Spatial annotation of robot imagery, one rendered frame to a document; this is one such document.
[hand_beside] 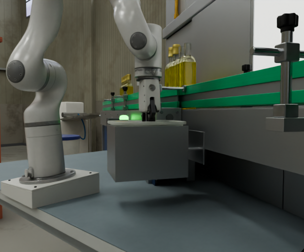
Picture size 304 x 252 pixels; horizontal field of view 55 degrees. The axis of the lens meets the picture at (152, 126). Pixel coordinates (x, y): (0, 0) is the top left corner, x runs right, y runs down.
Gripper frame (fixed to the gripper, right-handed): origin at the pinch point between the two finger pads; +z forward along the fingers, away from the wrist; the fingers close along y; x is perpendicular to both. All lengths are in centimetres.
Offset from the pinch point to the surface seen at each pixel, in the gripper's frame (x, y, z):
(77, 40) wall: 19, 642, -179
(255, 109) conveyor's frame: -17.0, -30.8, -5.8
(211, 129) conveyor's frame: -16.3, -10.6, -0.3
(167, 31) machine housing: -32, 83, -54
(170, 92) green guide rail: -14.9, 23.3, -13.3
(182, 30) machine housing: -35, 64, -50
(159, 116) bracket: -7.0, 12.2, -3.7
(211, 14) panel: -33, 25, -46
